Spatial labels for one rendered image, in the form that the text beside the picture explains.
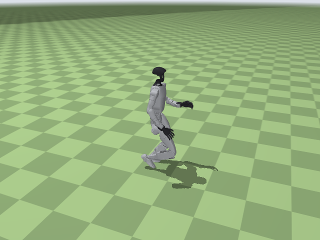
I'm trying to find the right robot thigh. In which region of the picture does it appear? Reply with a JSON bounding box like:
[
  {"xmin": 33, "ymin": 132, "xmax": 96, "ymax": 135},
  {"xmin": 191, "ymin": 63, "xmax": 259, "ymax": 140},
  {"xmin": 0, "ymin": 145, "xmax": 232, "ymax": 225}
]
[{"xmin": 151, "ymin": 123, "xmax": 177, "ymax": 157}]

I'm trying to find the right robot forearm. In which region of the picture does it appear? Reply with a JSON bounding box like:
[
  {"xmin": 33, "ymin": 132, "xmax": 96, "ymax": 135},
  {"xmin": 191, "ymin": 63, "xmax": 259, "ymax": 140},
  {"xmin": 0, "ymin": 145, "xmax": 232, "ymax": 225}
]
[{"xmin": 148, "ymin": 109, "xmax": 164, "ymax": 129}]

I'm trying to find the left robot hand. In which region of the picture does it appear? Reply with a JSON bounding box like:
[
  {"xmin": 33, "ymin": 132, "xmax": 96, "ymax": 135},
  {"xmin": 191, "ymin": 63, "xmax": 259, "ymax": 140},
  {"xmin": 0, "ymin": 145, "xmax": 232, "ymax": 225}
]
[{"xmin": 176, "ymin": 101, "xmax": 194, "ymax": 109}]

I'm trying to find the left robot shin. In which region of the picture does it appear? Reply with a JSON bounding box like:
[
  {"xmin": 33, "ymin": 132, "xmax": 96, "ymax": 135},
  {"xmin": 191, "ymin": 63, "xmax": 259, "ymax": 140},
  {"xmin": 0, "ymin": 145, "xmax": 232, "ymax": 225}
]
[{"xmin": 151, "ymin": 142, "xmax": 168, "ymax": 155}]

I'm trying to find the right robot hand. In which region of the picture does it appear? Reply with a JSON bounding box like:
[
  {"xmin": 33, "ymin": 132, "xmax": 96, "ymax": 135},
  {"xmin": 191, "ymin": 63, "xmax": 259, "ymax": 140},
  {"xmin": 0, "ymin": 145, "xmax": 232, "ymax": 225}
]
[{"xmin": 157, "ymin": 125, "xmax": 175, "ymax": 140}]

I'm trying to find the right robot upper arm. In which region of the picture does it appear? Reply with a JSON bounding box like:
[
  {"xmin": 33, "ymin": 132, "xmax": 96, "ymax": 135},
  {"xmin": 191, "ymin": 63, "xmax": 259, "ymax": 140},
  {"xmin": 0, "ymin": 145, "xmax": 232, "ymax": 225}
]
[{"xmin": 146, "ymin": 88, "xmax": 159, "ymax": 114}]

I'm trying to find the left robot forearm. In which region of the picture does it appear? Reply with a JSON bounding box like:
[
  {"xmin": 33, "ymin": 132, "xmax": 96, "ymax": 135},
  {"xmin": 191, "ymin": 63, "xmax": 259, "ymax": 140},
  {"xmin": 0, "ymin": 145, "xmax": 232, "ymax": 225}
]
[{"xmin": 166, "ymin": 96, "xmax": 181, "ymax": 108}]

